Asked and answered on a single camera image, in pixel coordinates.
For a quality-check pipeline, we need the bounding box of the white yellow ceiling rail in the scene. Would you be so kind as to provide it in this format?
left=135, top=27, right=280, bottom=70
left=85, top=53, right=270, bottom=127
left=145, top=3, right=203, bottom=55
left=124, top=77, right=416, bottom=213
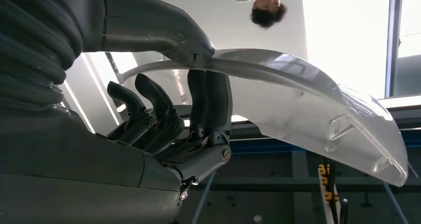
left=317, top=161, right=350, bottom=224

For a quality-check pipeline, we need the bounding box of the person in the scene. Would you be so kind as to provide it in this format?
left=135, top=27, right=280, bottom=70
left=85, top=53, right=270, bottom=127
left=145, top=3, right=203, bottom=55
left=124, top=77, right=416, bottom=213
left=227, top=0, right=287, bottom=30

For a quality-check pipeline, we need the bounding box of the blue ceiling beam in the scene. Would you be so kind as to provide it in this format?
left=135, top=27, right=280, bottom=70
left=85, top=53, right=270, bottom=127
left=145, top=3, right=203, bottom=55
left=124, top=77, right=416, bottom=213
left=230, top=129, right=421, bottom=155

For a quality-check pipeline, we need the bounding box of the dark window frame railing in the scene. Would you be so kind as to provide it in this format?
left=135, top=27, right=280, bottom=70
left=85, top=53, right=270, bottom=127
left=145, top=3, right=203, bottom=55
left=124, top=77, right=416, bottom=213
left=385, top=0, right=421, bottom=98

